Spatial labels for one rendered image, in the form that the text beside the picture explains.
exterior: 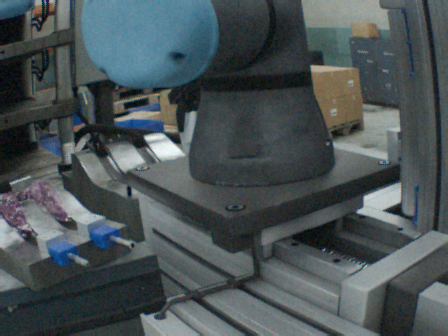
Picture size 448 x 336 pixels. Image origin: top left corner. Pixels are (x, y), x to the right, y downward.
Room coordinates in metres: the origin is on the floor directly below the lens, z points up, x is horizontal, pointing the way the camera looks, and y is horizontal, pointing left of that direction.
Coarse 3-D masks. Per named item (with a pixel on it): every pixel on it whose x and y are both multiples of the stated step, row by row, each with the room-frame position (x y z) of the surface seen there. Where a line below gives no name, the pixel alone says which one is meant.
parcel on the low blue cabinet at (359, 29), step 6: (354, 24) 8.21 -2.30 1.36; (360, 24) 8.10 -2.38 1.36; (366, 24) 7.99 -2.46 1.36; (372, 24) 8.05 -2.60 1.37; (354, 30) 8.22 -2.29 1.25; (360, 30) 8.09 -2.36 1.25; (366, 30) 8.00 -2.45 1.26; (372, 30) 8.03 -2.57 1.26; (354, 36) 8.26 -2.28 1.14; (360, 36) 8.13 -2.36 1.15; (366, 36) 8.02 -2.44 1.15; (372, 36) 8.03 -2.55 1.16; (378, 36) 8.12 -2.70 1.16
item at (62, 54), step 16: (64, 0) 1.68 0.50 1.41; (64, 16) 1.68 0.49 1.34; (64, 48) 1.68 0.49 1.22; (64, 64) 1.68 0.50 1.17; (64, 80) 1.68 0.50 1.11; (64, 96) 1.68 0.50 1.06; (32, 128) 2.26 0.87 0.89; (64, 128) 1.67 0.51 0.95; (32, 144) 2.23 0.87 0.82; (64, 144) 1.68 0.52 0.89; (64, 160) 1.68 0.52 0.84
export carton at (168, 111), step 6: (168, 90) 6.70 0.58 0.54; (162, 96) 6.63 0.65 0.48; (162, 102) 6.63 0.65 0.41; (168, 102) 6.51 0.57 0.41; (162, 108) 6.63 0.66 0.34; (168, 108) 6.50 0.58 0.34; (174, 108) 6.40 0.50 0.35; (162, 114) 6.64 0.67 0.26; (168, 114) 6.51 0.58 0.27; (174, 114) 6.40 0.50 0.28; (168, 120) 6.53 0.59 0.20; (174, 120) 6.42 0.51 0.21
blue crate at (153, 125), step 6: (126, 120) 5.37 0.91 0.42; (132, 120) 5.40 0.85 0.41; (138, 120) 5.31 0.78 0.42; (144, 120) 5.23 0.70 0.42; (150, 120) 5.15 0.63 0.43; (156, 120) 5.07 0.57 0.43; (126, 126) 5.37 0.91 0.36; (132, 126) 5.41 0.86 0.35; (138, 126) 5.32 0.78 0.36; (144, 126) 4.83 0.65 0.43; (150, 126) 4.87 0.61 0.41; (156, 126) 4.91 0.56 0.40; (162, 126) 4.95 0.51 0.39
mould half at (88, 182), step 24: (120, 144) 1.34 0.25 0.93; (168, 144) 1.36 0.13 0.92; (72, 168) 1.31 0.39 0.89; (96, 168) 1.23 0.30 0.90; (120, 168) 1.24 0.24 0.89; (72, 192) 1.34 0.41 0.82; (96, 192) 1.16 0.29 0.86; (120, 192) 1.05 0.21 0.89; (120, 216) 1.05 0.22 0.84; (144, 240) 1.01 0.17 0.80
